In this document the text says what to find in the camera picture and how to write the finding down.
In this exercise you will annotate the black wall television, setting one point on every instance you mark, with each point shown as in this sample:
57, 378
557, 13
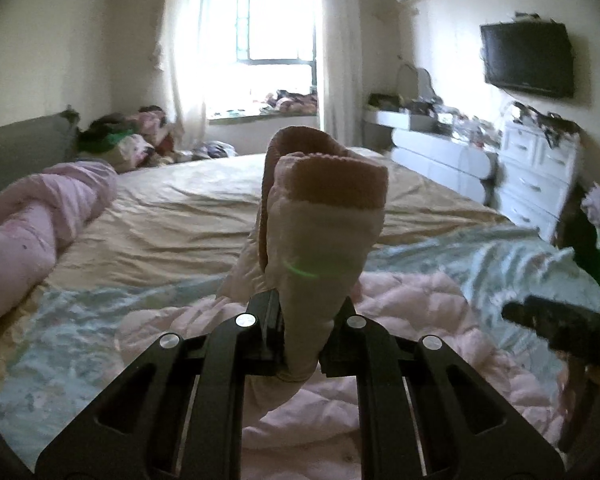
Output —
531, 57

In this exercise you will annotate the white rounded vanity desk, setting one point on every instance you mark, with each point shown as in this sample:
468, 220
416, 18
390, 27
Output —
462, 167

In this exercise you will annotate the right white curtain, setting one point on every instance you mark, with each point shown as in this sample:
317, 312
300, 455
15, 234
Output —
340, 70

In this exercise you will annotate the grey upholstered headboard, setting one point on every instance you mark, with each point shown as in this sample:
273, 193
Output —
34, 144

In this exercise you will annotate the rolled pink duvet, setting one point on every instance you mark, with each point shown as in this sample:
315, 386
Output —
40, 217

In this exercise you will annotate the beige bed sheet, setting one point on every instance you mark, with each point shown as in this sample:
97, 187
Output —
175, 223

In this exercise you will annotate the clothes on window sill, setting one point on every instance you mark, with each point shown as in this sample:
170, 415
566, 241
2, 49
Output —
283, 102

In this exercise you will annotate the pile of clothes by bed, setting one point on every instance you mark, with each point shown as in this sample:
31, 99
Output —
128, 142

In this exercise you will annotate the green cartoon print blanket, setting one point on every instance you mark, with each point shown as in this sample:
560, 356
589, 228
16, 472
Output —
71, 343

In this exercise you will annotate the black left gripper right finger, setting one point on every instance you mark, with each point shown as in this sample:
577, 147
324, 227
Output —
425, 413

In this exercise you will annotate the window with dark frame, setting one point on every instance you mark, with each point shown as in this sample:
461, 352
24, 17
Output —
268, 31

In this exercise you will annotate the oval vanity mirror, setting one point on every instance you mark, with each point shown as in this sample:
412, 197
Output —
414, 84

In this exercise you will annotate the white curtain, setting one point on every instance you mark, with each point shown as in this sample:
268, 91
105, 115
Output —
340, 70
182, 55

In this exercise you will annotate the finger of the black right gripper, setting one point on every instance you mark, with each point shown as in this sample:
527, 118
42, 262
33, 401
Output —
565, 327

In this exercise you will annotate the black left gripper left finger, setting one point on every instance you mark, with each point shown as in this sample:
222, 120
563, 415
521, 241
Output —
176, 411

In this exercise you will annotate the pink quilted jacket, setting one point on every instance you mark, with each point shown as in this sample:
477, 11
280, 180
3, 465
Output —
322, 209

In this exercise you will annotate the white drawer dresser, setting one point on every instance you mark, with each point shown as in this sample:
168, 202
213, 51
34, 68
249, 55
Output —
535, 176

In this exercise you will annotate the left white curtain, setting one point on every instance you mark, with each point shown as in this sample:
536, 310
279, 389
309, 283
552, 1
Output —
182, 55

